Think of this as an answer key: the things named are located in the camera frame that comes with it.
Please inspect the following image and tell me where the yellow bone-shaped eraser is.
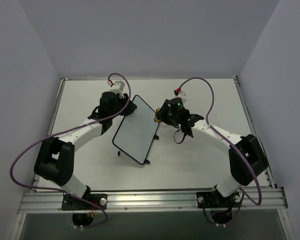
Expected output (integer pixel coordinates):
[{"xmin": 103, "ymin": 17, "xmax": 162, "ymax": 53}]
[{"xmin": 154, "ymin": 107, "xmax": 162, "ymax": 123}]

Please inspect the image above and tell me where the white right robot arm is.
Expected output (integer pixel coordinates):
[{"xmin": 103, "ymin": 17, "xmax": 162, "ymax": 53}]
[{"xmin": 155, "ymin": 97, "xmax": 269, "ymax": 207}]

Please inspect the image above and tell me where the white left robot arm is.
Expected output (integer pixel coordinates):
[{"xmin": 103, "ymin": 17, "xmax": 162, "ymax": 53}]
[{"xmin": 34, "ymin": 91, "xmax": 137, "ymax": 210}]

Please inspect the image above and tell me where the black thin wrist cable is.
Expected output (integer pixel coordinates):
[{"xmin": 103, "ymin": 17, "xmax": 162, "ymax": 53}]
[{"xmin": 173, "ymin": 124, "xmax": 188, "ymax": 145}]

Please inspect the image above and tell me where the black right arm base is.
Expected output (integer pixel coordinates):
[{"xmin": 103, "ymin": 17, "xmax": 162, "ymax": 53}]
[{"xmin": 196, "ymin": 190, "xmax": 244, "ymax": 228}]

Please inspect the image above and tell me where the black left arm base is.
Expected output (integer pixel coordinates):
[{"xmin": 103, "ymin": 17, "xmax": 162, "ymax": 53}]
[{"xmin": 61, "ymin": 193, "xmax": 108, "ymax": 229}]

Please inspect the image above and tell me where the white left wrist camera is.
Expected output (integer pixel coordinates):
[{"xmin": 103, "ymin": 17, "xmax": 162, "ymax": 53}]
[{"xmin": 108, "ymin": 80, "xmax": 125, "ymax": 98}]

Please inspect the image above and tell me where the black-framed whiteboard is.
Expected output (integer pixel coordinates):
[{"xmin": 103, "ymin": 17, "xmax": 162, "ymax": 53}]
[{"xmin": 112, "ymin": 95, "xmax": 159, "ymax": 165}]

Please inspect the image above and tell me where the aluminium front frame rail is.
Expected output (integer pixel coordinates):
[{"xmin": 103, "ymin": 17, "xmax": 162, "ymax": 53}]
[{"xmin": 18, "ymin": 187, "xmax": 288, "ymax": 214}]

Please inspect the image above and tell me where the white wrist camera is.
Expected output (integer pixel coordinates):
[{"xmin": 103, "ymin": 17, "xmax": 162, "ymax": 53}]
[
  {"xmin": 108, "ymin": 80, "xmax": 125, "ymax": 98},
  {"xmin": 174, "ymin": 88, "xmax": 188, "ymax": 104}
]

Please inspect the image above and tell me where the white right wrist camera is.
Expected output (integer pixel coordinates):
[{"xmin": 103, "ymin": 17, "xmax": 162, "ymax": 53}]
[{"xmin": 174, "ymin": 88, "xmax": 188, "ymax": 104}]

